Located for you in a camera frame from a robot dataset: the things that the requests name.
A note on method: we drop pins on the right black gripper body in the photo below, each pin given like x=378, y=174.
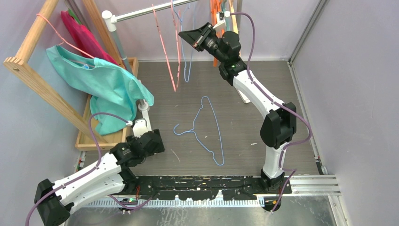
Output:
x=211, y=45

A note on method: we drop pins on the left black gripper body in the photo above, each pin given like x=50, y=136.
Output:
x=131, y=139

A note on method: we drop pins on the orange plastic hanger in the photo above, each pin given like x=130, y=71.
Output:
x=213, y=11
x=218, y=3

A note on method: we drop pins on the pink wire hanger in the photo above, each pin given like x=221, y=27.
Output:
x=172, y=78
x=177, y=44
x=64, y=41

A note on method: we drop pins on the teal plastic hanger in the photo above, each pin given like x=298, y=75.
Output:
x=224, y=9

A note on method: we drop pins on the beige plastic hanger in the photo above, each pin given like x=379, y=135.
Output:
x=233, y=17

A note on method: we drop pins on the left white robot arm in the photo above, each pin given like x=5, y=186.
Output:
x=56, y=201

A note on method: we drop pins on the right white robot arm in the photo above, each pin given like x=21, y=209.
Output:
x=279, y=120

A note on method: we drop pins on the metal clothes rack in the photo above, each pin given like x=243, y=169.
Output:
x=110, y=21

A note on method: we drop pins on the teal shirt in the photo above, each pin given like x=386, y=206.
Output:
x=114, y=90

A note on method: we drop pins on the wooden tray base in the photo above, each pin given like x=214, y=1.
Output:
x=85, y=143

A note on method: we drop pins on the wooden clothes rack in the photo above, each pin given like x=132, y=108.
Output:
x=19, y=66

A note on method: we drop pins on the magenta garment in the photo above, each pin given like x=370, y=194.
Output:
x=84, y=39

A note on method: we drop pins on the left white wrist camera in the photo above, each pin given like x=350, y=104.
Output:
x=139, y=127

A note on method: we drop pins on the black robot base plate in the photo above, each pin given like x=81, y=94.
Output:
x=206, y=188

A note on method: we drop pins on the pink wire hanger on rack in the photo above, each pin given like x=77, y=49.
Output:
x=64, y=41

